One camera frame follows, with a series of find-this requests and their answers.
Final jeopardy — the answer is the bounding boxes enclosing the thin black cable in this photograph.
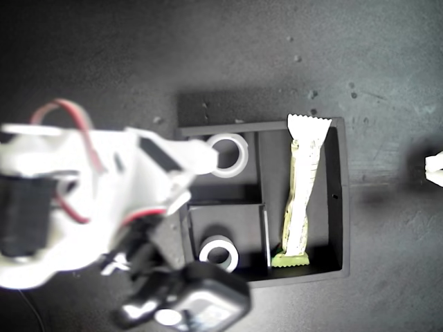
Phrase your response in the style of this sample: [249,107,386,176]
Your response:
[19,288,46,332]

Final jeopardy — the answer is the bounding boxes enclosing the printed corn snack bar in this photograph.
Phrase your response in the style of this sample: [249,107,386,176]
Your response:
[271,113,334,268]

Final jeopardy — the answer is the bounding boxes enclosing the white tape roll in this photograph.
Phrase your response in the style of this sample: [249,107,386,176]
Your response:
[198,235,240,275]
[206,133,250,179]

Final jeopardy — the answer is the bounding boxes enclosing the red arm wire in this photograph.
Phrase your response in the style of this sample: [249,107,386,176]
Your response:
[30,98,164,225]

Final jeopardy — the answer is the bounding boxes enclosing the black compartment tray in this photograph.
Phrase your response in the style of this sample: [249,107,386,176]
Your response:
[177,116,352,290]

